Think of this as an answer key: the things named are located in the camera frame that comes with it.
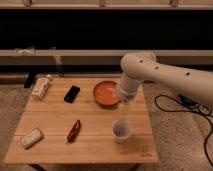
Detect white sponge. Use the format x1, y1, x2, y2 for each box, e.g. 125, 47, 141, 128
21, 128, 43, 149

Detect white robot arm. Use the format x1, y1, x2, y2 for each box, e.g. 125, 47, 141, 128
115, 52, 213, 110

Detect orange bowl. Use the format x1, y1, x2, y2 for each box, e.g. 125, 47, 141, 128
93, 80, 119, 106

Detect wooden table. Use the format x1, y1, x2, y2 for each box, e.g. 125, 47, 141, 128
4, 78, 158, 164

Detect black smartphone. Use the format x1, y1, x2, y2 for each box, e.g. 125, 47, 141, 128
64, 86, 80, 103

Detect blue power adapter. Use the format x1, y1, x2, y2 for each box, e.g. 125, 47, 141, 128
179, 95, 196, 106

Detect black power cable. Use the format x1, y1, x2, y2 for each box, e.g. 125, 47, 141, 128
154, 94, 213, 168

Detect grey metal rail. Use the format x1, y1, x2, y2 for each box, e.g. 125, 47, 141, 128
0, 49, 213, 66

